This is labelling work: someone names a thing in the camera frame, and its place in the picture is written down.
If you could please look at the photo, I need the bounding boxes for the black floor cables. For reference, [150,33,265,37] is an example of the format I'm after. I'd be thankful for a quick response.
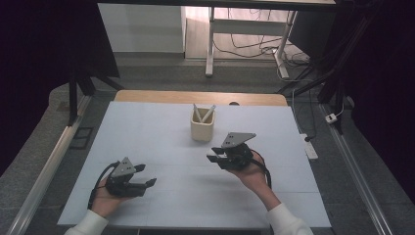
[213,8,311,67]

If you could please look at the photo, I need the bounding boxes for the black metal stand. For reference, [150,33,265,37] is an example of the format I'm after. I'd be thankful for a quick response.
[277,0,383,135]
[67,65,125,126]

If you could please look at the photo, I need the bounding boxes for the black plug with cable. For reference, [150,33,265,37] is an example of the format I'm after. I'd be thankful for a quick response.
[292,87,317,143]

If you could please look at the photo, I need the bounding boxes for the left hand-held gripper cable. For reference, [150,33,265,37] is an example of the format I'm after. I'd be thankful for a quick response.
[87,161,121,211]

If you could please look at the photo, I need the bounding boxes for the black floor plate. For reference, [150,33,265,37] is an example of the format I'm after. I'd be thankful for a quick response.
[69,126,95,151]

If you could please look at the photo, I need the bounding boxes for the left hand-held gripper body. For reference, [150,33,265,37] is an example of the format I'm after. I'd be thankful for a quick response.
[104,157,148,199]

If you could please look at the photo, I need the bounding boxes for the right hand-held gripper cable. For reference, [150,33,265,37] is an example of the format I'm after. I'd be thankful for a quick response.
[251,148,273,190]

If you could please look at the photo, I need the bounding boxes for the person's right hand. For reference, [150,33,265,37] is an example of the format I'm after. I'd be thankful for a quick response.
[228,151,273,197]

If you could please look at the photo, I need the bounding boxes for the person's left hand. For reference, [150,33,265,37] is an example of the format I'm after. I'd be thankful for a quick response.
[91,184,131,219]

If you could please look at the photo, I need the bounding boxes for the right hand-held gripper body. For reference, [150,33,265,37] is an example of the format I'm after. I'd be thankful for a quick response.
[214,131,257,171]

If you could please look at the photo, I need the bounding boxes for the white desk frame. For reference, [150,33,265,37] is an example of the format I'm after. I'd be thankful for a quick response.
[205,6,300,79]

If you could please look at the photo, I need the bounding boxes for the white cabinet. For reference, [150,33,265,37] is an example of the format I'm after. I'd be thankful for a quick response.
[97,3,187,54]

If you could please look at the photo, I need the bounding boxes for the hand-held gripper cable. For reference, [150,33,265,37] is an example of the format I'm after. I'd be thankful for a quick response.
[251,148,273,190]
[87,161,121,211]

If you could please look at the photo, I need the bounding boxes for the clear pen with red tip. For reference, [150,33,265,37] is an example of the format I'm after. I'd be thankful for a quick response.
[193,103,204,122]

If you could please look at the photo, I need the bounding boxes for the light blue table mat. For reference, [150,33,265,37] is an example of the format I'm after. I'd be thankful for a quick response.
[57,101,332,229]

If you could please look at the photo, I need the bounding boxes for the aluminium rail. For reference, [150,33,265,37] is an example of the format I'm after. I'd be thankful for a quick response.
[317,102,394,235]
[6,94,92,235]

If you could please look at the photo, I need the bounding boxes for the white adapter with cable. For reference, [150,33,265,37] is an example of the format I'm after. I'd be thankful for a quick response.
[325,103,346,124]

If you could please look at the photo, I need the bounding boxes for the dark curtain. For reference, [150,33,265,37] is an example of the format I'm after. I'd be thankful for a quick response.
[342,0,415,204]
[0,0,120,177]

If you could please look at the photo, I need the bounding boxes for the beige pen holder cup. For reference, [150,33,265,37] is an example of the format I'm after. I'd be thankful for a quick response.
[190,108,216,143]

